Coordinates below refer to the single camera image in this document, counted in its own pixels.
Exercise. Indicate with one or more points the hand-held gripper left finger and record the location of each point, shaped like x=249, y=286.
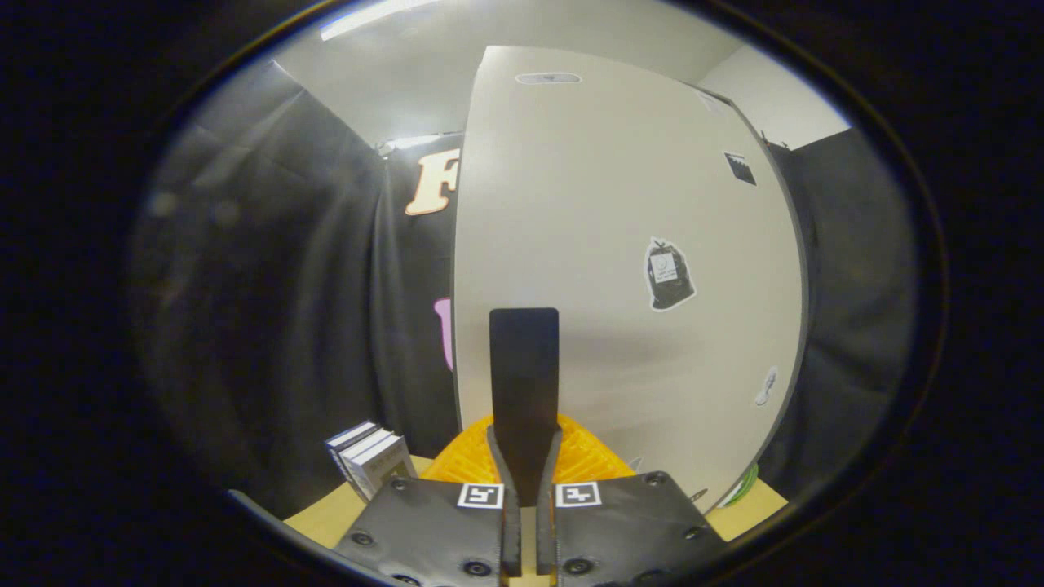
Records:
x=512, y=534

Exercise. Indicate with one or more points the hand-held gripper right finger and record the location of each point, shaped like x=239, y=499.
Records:
x=545, y=538

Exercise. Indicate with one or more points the white shoe cabinet door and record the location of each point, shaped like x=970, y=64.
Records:
x=612, y=204

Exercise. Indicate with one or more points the black backdrop cloth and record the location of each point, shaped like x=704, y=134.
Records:
x=261, y=285
x=856, y=285

